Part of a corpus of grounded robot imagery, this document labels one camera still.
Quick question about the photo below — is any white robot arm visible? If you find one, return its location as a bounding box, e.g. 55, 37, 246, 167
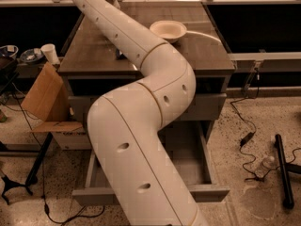
72, 0, 209, 226

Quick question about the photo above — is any open grey middle drawer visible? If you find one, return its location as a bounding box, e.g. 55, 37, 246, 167
72, 121, 230, 206

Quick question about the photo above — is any closed grey top drawer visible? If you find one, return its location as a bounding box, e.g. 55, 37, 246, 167
68, 93, 227, 123

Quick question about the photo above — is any grey drawer cabinet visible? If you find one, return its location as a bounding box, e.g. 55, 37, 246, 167
59, 1, 235, 138

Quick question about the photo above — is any white paper bowl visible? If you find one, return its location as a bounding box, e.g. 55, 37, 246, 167
150, 21, 187, 43

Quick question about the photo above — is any brown cardboard box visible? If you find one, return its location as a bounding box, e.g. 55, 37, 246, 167
22, 62, 91, 150

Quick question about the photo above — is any white paper cup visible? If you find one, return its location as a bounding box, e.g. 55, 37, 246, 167
40, 43, 60, 65

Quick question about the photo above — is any blue bowl near cup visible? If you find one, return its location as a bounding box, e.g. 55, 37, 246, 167
20, 48, 44, 65

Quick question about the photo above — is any clear plastic water bottle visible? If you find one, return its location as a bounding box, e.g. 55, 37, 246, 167
255, 155, 275, 179

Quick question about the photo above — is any black stand leg left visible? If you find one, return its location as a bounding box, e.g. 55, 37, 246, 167
25, 133, 53, 186

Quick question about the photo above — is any black stand leg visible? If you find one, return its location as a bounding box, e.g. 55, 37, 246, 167
275, 134, 301, 209
25, 133, 53, 186

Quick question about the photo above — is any blue bowl far left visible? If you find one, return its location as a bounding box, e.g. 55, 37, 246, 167
0, 45, 19, 59

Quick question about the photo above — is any black tripod foot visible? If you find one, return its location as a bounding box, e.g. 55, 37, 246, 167
0, 169, 32, 204

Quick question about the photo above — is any black stand leg right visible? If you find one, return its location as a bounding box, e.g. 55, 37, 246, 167
275, 134, 301, 209

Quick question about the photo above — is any black power cable right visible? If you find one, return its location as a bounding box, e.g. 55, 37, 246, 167
230, 67, 301, 183

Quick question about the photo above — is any black cable left floor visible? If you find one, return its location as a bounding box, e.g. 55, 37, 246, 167
8, 88, 106, 226

